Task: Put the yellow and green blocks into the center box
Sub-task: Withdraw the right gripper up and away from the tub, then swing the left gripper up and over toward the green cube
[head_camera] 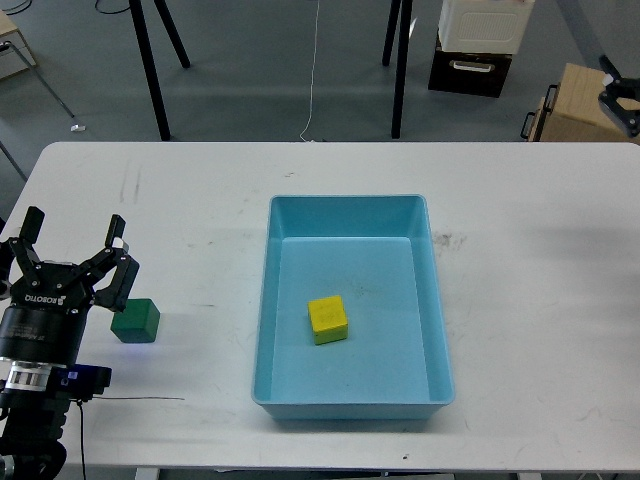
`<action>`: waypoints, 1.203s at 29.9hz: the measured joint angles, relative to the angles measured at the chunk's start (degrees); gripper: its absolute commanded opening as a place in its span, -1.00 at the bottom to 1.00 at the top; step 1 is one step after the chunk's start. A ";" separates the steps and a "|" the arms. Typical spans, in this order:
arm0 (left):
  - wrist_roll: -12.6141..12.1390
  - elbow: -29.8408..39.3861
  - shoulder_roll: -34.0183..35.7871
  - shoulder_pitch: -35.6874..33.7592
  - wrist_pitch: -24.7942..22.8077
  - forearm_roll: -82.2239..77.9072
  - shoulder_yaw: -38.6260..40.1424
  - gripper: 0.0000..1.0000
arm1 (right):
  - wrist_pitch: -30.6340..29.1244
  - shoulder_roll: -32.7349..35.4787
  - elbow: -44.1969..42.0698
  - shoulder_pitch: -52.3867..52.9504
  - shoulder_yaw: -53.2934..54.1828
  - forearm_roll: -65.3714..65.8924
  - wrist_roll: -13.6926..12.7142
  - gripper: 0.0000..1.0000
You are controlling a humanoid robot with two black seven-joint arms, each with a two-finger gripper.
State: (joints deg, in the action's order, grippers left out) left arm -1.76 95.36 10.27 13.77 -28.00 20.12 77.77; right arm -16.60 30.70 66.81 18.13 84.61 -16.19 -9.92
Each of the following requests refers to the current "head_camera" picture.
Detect black left stand legs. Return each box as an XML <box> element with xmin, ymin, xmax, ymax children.
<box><xmin>128</xmin><ymin>0</ymin><xmax>192</xmax><ymax>142</ymax></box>

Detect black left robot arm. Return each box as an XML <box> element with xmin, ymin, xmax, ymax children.
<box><xmin>1</xmin><ymin>206</ymin><xmax>139</xmax><ymax>479</ymax></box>

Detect wooden cabinet with metal leg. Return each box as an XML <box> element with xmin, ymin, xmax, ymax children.
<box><xmin>1</xmin><ymin>10</ymin><xmax>76</xmax><ymax>119</ymax></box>

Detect yellow cube block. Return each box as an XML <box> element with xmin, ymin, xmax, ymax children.
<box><xmin>307</xmin><ymin>295</ymin><xmax>349</xmax><ymax>345</ymax></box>

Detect green cube block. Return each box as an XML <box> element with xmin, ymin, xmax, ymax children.
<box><xmin>110</xmin><ymin>298</ymin><xmax>160</xmax><ymax>344</ymax></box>

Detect cardboard box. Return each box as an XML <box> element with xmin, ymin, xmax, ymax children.
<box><xmin>520</xmin><ymin>63</ymin><xmax>639</xmax><ymax>144</ymax></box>

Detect black right stand legs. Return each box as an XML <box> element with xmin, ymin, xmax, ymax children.
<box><xmin>381</xmin><ymin>0</ymin><xmax>414</xmax><ymax>140</ymax></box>

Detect black stand legs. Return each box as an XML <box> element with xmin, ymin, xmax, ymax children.
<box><xmin>128</xmin><ymin>0</ymin><xmax>192</xmax><ymax>142</ymax></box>
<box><xmin>381</xmin><ymin>0</ymin><xmax>414</xmax><ymax>140</ymax></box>

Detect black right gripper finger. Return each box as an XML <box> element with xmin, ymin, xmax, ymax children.
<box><xmin>598</xmin><ymin>55</ymin><xmax>639</xmax><ymax>138</ymax></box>

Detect black drawer box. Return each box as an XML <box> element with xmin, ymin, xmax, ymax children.
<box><xmin>428</xmin><ymin>39</ymin><xmax>513</xmax><ymax>98</ymax></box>

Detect blue plastic bin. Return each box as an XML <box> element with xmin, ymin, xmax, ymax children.
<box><xmin>252</xmin><ymin>195</ymin><xmax>455</xmax><ymax>420</ymax></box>

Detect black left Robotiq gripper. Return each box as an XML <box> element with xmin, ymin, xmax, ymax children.
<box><xmin>1</xmin><ymin>206</ymin><xmax>139</xmax><ymax>366</ymax></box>

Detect white hanging cord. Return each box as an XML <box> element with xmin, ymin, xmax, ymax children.
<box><xmin>299</xmin><ymin>0</ymin><xmax>321</xmax><ymax>143</ymax></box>

